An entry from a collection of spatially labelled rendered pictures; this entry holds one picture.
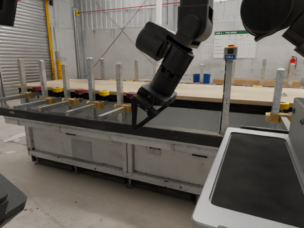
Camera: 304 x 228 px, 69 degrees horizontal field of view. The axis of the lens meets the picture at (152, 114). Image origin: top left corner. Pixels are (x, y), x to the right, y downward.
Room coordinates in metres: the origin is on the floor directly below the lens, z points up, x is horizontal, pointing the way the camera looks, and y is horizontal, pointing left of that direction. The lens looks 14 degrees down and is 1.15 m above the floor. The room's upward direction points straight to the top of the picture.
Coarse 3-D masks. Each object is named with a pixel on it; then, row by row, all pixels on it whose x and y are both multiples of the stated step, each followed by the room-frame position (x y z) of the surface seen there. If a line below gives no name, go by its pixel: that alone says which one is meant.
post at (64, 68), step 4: (64, 64) 1.77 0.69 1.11; (64, 68) 1.76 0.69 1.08; (64, 72) 1.76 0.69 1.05; (64, 76) 1.77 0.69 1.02; (68, 76) 1.79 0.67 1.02; (64, 80) 1.77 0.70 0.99; (68, 80) 1.79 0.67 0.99; (64, 84) 1.77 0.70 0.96; (68, 84) 1.78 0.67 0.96; (64, 88) 1.77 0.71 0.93; (68, 88) 1.78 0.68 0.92; (64, 92) 1.77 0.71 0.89; (68, 92) 1.77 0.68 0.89; (64, 96) 1.77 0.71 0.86; (68, 96) 1.77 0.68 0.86; (68, 108) 1.76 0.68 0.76
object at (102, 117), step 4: (120, 108) 1.50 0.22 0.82; (124, 108) 1.53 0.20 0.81; (108, 112) 1.38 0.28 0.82; (112, 112) 1.39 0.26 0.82; (116, 112) 1.43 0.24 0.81; (120, 112) 1.48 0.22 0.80; (100, 116) 1.28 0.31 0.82; (104, 116) 1.31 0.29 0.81; (108, 116) 1.35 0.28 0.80; (112, 116) 1.39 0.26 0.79; (100, 120) 1.28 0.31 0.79
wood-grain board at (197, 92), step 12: (36, 84) 2.29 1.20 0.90; (48, 84) 2.29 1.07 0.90; (60, 84) 2.29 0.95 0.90; (72, 84) 2.29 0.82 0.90; (84, 84) 2.29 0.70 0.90; (96, 84) 2.29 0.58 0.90; (108, 84) 2.29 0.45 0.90; (132, 84) 2.29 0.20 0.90; (144, 84) 2.29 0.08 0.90; (180, 84) 2.29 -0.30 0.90; (192, 84) 2.29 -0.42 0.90; (180, 96) 1.56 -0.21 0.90; (192, 96) 1.52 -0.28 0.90; (204, 96) 1.52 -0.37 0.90; (216, 96) 1.52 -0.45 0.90; (240, 96) 1.52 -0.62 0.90; (252, 96) 1.52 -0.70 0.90; (264, 96) 1.52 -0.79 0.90; (288, 96) 1.52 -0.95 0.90; (300, 96) 1.52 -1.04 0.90
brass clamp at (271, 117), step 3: (267, 114) 1.19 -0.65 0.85; (270, 114) 1.18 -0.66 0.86; (273, 114) 1.18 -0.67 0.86; (276, 114) 1.17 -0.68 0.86; (279, 114) 1.17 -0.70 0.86; (282, 114) 1.16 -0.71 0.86; (285, 114) 1.16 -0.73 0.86; (288, 114) 1.16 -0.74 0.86; (267, 117) 1.18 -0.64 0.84; (270, 117) 1.18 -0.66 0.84; (273, 117) 1.18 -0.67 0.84; (276, 117) 1.17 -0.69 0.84; (279, 117) 1.16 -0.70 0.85; (288, 117) 1.15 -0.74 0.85; (267, 120) 1.19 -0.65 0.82; (270, 120) 1.18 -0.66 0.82; (273, 120) 1.17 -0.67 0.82; (276, 120) 1.17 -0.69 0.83; (279, 120) 1.16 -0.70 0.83
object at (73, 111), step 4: (92, 104) 1.60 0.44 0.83; (104, 104) 1.73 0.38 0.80; (76, 108) 1.48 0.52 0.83; (80, 108) 1.48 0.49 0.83; (84, 108) 1.51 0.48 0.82; (88, 108) 1.55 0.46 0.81; (92, 108) 1.60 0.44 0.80; (68, 112) 1.38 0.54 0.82; (72, 112) 1.41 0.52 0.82; (76, 112) 1.44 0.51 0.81; (80, 112) 1.47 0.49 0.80
